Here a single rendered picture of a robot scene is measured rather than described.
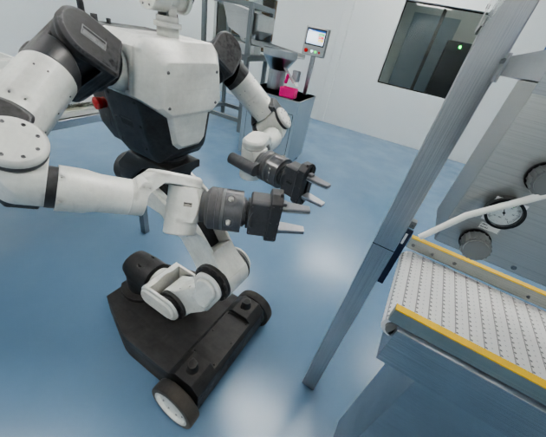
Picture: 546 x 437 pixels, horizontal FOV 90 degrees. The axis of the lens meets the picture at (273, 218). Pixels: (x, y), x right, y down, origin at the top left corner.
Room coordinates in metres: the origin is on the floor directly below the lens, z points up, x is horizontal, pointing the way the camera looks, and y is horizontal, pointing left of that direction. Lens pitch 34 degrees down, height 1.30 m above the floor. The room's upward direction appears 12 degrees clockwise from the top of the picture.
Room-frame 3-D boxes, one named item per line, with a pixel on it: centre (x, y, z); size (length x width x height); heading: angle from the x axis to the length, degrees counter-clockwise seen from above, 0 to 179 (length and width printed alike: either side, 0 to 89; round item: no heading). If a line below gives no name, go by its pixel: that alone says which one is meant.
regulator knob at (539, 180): (0.29, -0.27, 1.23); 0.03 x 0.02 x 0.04; 67
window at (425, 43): (5.23, -1.91, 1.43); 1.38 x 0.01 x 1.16; 72
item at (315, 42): (3.29, -0.04, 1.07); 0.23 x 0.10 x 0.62; 72
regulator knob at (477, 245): (0.29, -0.25, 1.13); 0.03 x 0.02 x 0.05; 67
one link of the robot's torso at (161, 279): (0.77, 0.36, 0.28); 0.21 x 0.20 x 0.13; 67
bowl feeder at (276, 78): (3.28, 0.23, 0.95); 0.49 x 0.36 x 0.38; 72
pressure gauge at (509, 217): (0.30, -0.26, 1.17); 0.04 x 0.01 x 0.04; 67
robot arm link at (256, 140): (0.79, 0.09, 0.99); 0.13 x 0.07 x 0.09; 170
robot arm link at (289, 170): (0.69, -0.02, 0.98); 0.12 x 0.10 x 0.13; 58
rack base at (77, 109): (1.16, 1.02, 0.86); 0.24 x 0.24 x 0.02; 73
